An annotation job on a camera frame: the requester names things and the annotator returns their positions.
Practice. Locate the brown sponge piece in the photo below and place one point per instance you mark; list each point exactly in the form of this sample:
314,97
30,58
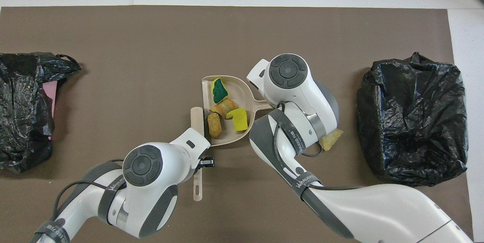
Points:
214,125

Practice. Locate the beige brush with black bristles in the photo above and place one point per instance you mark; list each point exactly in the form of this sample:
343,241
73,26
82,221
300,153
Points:
196,120

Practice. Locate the yellow sponge piece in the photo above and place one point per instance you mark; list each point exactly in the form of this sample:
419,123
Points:
239,120

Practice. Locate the orange sponge piece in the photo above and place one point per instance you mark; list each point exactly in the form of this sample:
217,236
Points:
225,106

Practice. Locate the green and yellow sponge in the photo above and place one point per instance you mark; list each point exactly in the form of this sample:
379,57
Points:
219,91

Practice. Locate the beige plastic dustpan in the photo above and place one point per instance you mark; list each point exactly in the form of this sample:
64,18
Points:
242,95

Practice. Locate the pale beige sponge scrap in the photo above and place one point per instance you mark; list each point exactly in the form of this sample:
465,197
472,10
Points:
332,139

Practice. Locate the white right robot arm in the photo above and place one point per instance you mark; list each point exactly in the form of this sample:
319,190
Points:
302,84

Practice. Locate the pink bin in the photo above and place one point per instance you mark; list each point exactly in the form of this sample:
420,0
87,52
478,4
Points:
51,95

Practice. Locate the black trash bag over pink bin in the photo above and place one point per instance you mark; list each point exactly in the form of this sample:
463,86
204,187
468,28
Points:
19,114

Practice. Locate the brown table mat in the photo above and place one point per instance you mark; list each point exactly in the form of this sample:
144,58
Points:
151,46

